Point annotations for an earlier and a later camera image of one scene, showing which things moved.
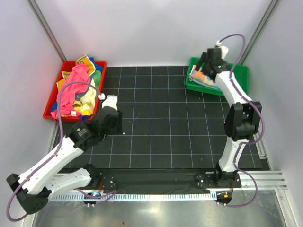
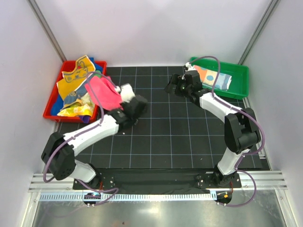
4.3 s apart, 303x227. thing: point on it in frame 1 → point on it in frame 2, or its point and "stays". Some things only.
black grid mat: [165, 125] stays
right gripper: [202, 60] → [173, 81]
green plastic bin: [241, 71] stays
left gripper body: [112, 130] → [123, 104]
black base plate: [218, 179] stays
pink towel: [80, 73] → [104, 92]
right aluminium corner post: [270, 9] stays
